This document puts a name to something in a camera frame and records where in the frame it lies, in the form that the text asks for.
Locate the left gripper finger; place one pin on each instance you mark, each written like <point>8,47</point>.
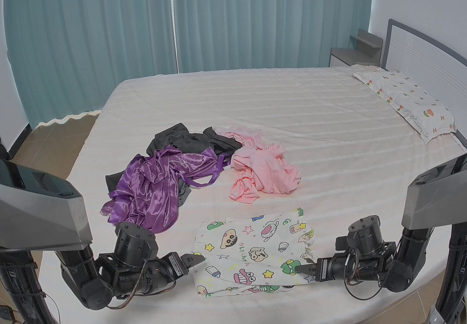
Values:
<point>193,259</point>

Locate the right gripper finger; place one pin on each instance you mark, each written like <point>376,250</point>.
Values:
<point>308,268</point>

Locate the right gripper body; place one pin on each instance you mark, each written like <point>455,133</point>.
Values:
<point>330,268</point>

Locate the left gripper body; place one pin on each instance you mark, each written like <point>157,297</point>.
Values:
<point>164,269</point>

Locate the white printed pyjama top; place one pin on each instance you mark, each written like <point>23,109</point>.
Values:
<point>248,253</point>

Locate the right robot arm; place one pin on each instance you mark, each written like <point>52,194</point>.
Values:
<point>430,198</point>

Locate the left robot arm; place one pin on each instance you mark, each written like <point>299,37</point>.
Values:
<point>36,205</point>

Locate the bed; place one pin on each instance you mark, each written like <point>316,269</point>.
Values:
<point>292,114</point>

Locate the purple satin garment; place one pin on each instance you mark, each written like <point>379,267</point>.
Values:
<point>153,191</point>

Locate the pink garment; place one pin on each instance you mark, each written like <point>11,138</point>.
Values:
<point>266,169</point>

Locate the black garment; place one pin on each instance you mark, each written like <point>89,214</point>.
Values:
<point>175,140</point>

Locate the white printed pillow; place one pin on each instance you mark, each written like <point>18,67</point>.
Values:
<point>412,103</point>

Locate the grey white bedside table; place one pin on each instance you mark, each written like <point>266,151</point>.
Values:
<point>354,54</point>

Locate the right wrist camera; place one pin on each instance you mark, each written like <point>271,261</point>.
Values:
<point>341,244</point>

